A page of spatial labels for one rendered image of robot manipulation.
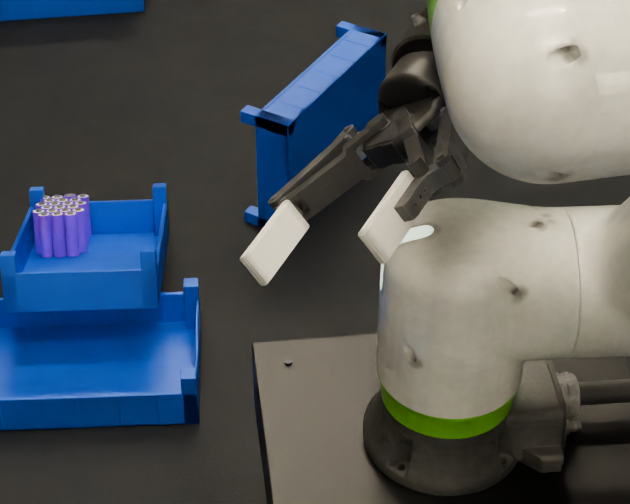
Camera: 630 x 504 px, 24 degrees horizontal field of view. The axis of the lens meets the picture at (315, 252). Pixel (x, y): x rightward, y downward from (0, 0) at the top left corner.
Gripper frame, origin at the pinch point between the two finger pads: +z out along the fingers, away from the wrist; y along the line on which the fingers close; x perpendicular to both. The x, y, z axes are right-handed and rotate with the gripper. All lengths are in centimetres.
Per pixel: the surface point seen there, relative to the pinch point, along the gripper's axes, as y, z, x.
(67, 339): 91, -25, -23
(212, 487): 64, -12, -40
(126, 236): 98, -47, -23
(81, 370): 86, -21, -26
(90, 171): 113, -58, -16
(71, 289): 81, -25, -15
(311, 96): 74, -71, -22
